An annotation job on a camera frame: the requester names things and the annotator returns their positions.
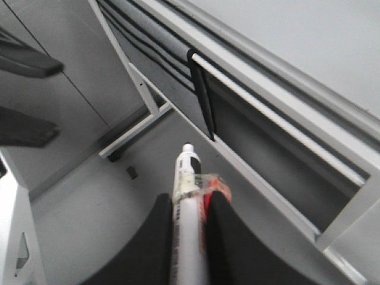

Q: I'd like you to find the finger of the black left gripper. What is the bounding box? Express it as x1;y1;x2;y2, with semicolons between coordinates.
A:
1;41;63;78

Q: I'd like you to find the black caster wheel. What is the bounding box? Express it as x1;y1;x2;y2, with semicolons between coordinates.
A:
107;151;122;163

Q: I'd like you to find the white metal stand frame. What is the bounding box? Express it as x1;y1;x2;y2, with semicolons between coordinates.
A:
90;1;379;284

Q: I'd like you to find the grey black striped fabric pocket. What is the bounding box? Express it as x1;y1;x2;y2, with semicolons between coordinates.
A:
98;1;214;139

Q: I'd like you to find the white whiteboard marker pen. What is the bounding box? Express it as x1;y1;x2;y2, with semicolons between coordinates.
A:
170;142;210;284

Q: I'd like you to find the white whiteboard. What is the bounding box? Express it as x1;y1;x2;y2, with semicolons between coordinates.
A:
139;1;379;146

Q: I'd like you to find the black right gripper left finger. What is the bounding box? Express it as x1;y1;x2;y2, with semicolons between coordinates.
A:
84;194;173;284

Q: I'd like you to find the red round magnet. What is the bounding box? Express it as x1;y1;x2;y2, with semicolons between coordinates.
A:
199;173;232;223

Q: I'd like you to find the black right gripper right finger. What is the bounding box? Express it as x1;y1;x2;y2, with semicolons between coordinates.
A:
206;191;300;284

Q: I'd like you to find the white horizontal rod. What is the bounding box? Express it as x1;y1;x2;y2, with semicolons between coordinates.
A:
191;53;366;187

